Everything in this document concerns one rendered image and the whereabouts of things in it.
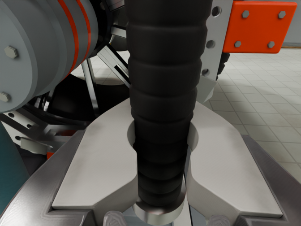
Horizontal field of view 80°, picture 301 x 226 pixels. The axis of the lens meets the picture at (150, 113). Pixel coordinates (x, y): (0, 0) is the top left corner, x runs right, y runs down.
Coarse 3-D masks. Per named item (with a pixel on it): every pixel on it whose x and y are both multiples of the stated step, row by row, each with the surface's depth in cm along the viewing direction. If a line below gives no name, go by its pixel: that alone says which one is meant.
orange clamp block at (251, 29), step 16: (240, 0) 30; (240, 16) 26; (256, 16) 26; (272, 16) 26; (288, 16) 25; (240, 32) 27; (256, 32) 27; (272, 32) 27; (224, 48) 28; (240, 48) 28; (256, 48) 28; (272, 48) 28
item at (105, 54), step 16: (96, 0) 38; (112, 0) 34; (96, 16) 39; (112, 16) 36; (112, 32) 37; (96, 48) 39; (112, 48) 40; (112, 64) 41; (64, 80) 60; (80, 80) 64; (128, 80) 43; (48, 96) 46; (64, 96) 54; (80, 96) 57; (96, 96) 45; (112, 96) 58; (128, 96) 56; (48, 112) 46; (64, 112) 48; (80, 112) 50; (96, 112) 48
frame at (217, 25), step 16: (224, 0) 25; (224, 16) 26; (208, 32) 27; (224, 32) 27; (208, 48) 29; (208, 64) 30; (208, 80) 31; (208, 96) 33; (16, 112) 41; (16, 128) 38; (32, 128) 42; (48, 128) 44; (64, 128) 44; (80, 128) 44; (32, 144) 40; (48, 144) 40
